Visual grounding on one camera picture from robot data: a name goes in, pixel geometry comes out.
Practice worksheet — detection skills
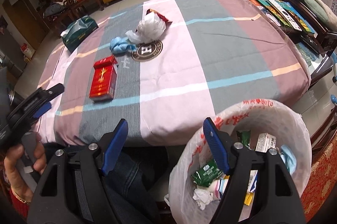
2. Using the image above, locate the white lined trash basket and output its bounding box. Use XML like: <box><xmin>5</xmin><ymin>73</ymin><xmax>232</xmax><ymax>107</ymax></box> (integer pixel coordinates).
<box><xmin>168</xmin><ymin>99</ymin><xmax>312</xmax><ymax>223</ymax></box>

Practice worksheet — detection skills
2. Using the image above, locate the white blue label box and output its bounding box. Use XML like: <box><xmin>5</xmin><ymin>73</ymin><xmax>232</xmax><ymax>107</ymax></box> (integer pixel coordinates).
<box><xmin>255</xmin><ymin>133</ymin><xmax>277</xmax><ymax>152</ymax></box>

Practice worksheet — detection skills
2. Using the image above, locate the red gold patterned sofa cushion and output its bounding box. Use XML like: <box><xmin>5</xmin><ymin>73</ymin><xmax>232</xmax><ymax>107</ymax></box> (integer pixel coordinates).
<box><xmin>301</xmin><ymin>131</ymin><xmax>336</xmax><ymax>222</ymax></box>

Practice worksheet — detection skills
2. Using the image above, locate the person's left hand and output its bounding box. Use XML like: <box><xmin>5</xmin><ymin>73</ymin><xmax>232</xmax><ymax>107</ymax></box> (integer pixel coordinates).
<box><xmin>4</xmin><ymin>133</ymin><xmax>47</xmax><ymax>203</ymax></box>

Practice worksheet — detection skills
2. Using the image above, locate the colourful picture book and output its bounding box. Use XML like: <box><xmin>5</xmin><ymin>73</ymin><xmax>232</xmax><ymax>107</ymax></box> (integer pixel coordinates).
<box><xmin>276</xmin><ymin>0</ymin><xmax>316</xmax><ymax>35</ymax></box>

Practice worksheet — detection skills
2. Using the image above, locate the white remote control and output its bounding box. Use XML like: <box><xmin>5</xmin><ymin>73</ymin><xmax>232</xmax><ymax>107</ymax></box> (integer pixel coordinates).
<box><xmin>268</xmin><ymin>0</ymin><xmax>302</xmax><ymax>31</ymax></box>

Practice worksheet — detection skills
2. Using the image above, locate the striped pink grey tablecloth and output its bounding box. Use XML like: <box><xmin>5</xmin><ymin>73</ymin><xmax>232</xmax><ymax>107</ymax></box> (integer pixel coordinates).
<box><xmin>35</xmin><ymin>0</ymin><xmax>311</xmax><ymax>146</ymax></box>

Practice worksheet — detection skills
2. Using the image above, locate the green snack wrapper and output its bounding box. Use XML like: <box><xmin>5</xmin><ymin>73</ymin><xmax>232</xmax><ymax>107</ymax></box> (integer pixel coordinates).
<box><xmin>191</xmin><ymin>159</ymin><xmax>223</xmax><ymax>188</ymax></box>

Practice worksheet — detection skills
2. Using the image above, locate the dark wooden side table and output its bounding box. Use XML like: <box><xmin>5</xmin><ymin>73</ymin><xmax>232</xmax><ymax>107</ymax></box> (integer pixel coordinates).
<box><xmin>280</xmin><ymin>0</ymin><xmax>336</xmax><ymax>86</ymax></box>

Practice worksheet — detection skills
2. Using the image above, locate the red chip bag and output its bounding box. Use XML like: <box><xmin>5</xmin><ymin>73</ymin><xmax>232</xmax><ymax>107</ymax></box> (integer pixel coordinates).
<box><xmin>146</xmin><ymin>9</ymin><xmax>172</xmax><ymax>25</ymax></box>

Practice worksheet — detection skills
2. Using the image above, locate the wooden armchair with bag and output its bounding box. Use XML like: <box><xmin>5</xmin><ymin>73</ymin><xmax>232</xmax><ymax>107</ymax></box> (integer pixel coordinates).
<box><xmin>43</xmin><ymin>0</ymin><xmax>76</xmax><ymax>36</ymax></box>

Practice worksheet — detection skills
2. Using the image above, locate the white tissue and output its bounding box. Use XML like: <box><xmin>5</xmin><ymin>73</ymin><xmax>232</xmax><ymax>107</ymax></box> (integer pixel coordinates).
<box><xmin>193</xmin><ymin>186</ymin><xmax>213</xmax><ymax>210</ymax></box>

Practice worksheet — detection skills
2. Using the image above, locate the white plastic bag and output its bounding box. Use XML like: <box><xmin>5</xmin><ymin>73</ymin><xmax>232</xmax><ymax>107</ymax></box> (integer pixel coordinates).
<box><xmin>125</xmin><ymin>11</ymin><xmax>168</xmax><ymax>45</ymax></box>

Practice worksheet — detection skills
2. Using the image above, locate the yellow snack bag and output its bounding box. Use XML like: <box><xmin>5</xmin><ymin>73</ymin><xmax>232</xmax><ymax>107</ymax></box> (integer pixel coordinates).
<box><xmin>244</xmin><ymin>192</ymin><xmax>254</xmax><ymax>206</ymax></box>

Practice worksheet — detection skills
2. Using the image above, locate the green beige cushion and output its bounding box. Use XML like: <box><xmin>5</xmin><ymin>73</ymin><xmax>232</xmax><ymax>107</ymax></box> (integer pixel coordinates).
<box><xmin>304</xmin><ymin>0</ymin><xmax>337</xmax><ymax>31</ymax></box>

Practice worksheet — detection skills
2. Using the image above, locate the light blue glove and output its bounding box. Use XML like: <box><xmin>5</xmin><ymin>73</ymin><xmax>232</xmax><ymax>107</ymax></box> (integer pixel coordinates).
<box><xmin>110</xmin><ymin>37</ymin><xmax>137</xmax><ymax>54</ymax></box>

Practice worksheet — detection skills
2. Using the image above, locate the dark green tissue box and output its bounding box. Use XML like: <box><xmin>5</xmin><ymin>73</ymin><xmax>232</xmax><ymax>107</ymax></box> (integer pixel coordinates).
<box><xmin>60</xmin><ymin>15</ymin><xmax>98</xmax><ymax>53</ymax></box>

